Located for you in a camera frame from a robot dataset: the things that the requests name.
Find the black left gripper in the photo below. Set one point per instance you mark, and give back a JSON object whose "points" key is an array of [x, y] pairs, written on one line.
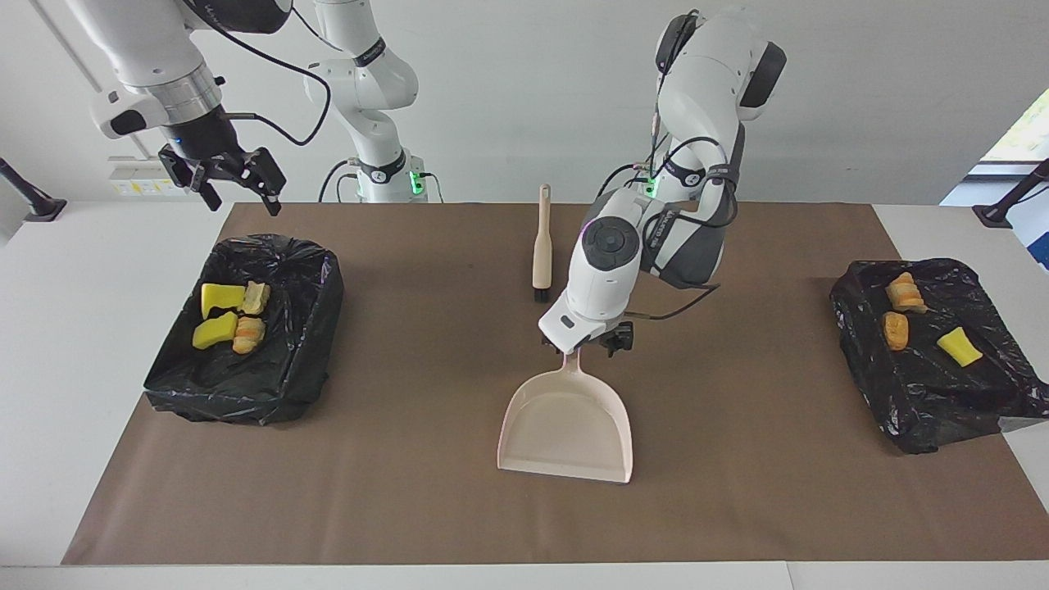
{"points": [[616, 336]]}

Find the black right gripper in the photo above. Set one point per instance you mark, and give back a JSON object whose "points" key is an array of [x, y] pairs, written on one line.
{"points": [[205, 147]]}

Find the pink plastic dustpan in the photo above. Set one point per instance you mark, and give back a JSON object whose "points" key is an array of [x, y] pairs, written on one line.
{"points": [[565, 426]]}

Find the notched yellow sponge scrap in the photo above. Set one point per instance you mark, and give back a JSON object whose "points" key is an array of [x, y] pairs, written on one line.
{"points": [[220, 297]]}

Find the orange-brown bread roll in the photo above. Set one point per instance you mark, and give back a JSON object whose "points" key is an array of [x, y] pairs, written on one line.
{"points": [[895, 330]]}

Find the yellow green sponge scrap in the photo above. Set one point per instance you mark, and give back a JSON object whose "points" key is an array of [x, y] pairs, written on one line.
{"points": [[960, 346]]}

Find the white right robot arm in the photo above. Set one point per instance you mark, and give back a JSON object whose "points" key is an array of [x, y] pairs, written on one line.
{"points": [[147, 57]]}

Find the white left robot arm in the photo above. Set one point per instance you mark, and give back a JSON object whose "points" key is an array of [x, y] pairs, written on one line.
{"points": [[606, 279]]}

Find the black bag lined bin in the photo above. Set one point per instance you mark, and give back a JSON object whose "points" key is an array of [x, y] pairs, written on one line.
{"points": [[934, 385], [287, 360]]}

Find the brown paper table mat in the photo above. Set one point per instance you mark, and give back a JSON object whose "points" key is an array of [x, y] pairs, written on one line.
{"points": [[410, 492]]}

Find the bright window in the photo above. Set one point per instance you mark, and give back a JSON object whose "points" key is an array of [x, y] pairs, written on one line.
{"points": [[1028, 135]]}

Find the white wall socket box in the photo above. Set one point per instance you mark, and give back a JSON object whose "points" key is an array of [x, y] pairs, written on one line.
{"points": [[139, 176]]}

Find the black camera stand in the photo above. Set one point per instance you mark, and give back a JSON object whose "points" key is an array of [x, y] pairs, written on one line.
{"points": [[37, 205], [1004, 209]]}

